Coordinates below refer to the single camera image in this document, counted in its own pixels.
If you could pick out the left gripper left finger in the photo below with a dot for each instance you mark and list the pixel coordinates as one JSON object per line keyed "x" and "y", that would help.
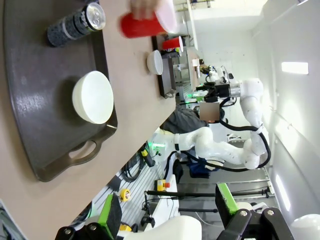
{"x": 110, "y": 217}

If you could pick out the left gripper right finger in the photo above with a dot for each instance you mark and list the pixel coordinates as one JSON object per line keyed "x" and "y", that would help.
{"x": 225, "y": 207}

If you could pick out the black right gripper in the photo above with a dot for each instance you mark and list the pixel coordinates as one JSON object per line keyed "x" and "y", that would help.
{"x": 222, "y": 90}

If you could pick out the red plastic cup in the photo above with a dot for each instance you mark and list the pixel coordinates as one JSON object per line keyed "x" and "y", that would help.
{"x": 140, "y": 27}
{"x": 171, "y": 44}

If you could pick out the pale grey-white plastic bowl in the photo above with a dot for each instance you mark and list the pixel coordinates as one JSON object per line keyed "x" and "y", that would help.
{"x": 155, "y": 62}

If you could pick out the white plastic bowl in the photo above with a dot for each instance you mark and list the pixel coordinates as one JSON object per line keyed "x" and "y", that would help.
{"x": 95, "y": 97}

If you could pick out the black drink can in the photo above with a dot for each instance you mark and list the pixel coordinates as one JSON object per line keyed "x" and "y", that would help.
{"x": 70, "y": 27}

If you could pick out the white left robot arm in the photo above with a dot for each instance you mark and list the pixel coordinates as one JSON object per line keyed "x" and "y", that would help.
{"x": 180, "y": 228}

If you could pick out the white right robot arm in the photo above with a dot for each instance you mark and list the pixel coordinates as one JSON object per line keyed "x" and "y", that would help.
{"x": 225, "y": 150}

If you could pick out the person's right hand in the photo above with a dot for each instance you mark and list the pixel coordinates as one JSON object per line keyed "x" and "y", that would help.
{"x": 145, "y": 8}

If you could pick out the black tripod pole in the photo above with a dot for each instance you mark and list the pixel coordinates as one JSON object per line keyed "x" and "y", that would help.
{"x": 200, "y": 194}

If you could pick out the seated person in dark shirt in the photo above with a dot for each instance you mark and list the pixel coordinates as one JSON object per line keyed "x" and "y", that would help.
{"x": 182, "y": 121}

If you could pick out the aluminium profile mounting base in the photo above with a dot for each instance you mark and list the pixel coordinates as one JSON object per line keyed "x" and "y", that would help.
{"x": 140, "y": 190}

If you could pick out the brown plastic serving tray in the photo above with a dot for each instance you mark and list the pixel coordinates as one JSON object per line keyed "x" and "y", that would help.
{"x": 37, "y": 87}
{"x": 166, "y": 82}

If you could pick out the dark blue bag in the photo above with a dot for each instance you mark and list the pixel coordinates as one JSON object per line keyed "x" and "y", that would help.
{"x": 200, "y": 170}

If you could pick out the yellow emergency stop box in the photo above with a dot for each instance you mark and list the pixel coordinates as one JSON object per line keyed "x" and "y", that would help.
{"x": 166, "y": 185}

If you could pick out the black yellow handheld controller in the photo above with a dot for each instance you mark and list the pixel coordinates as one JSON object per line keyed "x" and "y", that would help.
{"x": 148, "y": 157}

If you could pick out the rectangular ceiling light panel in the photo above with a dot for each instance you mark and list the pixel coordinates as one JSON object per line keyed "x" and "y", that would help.
{"x": 295, "y": 68}

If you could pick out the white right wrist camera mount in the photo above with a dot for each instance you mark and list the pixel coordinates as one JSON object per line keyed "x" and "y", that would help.
{"x": 228, "y": 77}

